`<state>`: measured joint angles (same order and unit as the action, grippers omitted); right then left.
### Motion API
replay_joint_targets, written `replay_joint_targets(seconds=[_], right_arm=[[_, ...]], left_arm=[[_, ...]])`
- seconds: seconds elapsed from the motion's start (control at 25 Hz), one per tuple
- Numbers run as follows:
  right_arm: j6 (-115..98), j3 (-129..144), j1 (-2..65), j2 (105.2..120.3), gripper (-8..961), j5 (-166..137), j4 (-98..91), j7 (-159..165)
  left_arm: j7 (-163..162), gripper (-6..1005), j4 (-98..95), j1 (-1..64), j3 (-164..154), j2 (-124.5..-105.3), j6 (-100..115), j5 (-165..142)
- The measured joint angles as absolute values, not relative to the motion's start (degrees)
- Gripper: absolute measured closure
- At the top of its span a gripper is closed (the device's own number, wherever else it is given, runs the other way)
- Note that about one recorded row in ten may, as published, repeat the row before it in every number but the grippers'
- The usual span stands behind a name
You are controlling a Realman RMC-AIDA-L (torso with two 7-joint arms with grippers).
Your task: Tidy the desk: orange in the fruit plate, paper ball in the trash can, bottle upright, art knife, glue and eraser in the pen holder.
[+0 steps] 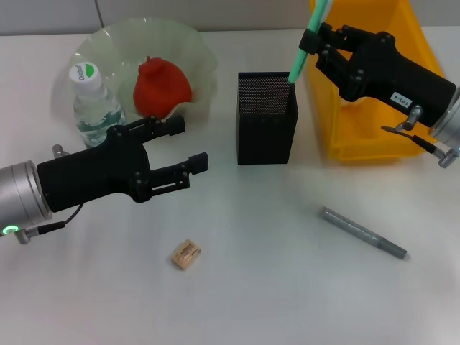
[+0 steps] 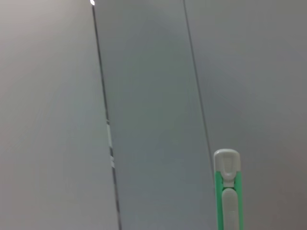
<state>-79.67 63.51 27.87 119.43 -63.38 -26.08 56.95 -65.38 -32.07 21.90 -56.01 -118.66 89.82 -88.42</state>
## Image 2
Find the mint green utility knife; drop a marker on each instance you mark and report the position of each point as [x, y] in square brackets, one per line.
[227, 189]

